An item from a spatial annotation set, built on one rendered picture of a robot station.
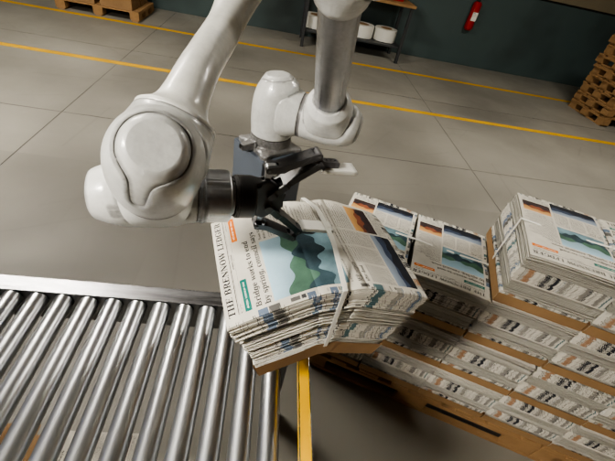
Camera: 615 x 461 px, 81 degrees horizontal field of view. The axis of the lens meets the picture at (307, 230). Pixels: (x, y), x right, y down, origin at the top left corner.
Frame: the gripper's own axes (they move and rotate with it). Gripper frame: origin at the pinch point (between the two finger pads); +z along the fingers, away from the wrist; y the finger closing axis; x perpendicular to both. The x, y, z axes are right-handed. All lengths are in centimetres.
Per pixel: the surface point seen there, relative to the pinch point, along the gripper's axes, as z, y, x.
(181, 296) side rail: -26, 52, -18
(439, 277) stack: 59, 42, -10
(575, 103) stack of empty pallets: 635, 82, -383
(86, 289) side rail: -51, 54, -25
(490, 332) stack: 79, 55, 6
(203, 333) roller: -21, 51, -5
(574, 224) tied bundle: 100, 16, -9
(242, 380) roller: -13, 50, 10
